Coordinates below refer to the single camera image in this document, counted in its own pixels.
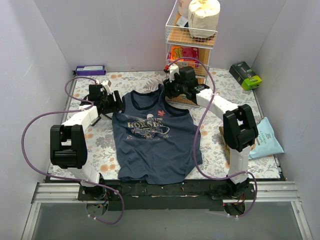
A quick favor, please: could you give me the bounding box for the navy blue printed t-shirt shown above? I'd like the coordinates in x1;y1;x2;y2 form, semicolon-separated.
112;84;203;185

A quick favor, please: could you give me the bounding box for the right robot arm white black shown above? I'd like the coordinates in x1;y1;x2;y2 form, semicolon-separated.
163;63;259;199

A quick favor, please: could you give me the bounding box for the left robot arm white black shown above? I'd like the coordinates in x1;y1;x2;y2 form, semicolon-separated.
50;80;124;200

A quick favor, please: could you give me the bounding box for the black display case gold brooch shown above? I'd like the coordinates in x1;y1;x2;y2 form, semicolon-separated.
91;113;112;127

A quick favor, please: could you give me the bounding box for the magenta pink box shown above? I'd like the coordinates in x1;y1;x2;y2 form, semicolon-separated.
182;46;199;68

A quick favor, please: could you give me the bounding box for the orange snack box upper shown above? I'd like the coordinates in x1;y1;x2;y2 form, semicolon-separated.
170;46;184;61

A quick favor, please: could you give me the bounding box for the purple flat box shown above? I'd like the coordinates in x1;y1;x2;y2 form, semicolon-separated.
75;65;107;77

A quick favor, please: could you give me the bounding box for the black green box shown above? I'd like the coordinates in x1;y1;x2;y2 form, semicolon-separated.
229;61;262;91

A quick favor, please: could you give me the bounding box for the teal blue box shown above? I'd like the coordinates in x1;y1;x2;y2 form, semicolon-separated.
176;16;189;28

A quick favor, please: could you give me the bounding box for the cream paper wrapped roll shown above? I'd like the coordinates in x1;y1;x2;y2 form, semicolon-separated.
188;0;221;39

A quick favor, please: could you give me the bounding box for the pink white carton top shelf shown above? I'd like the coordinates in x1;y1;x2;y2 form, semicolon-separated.
178;0;192;18

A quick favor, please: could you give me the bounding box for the cassava chips bag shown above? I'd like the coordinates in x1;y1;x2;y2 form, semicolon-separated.
218;116;285;165

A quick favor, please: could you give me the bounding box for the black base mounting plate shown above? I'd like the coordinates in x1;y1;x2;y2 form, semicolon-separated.
77;180;257;211

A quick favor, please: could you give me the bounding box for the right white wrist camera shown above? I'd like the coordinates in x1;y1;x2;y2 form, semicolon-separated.
164;63;179;82

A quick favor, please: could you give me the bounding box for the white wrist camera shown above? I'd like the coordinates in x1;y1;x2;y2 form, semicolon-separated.
96;80;113;95
164;63;179;82

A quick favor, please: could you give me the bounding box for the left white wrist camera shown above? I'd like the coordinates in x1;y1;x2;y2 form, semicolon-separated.
96;80;113;95

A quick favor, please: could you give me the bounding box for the white wire shelf rack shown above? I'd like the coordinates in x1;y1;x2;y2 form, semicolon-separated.
164;0;223;106

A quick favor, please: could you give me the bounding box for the aluminium rail frame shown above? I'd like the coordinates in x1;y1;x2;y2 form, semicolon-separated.
20;72;313;240

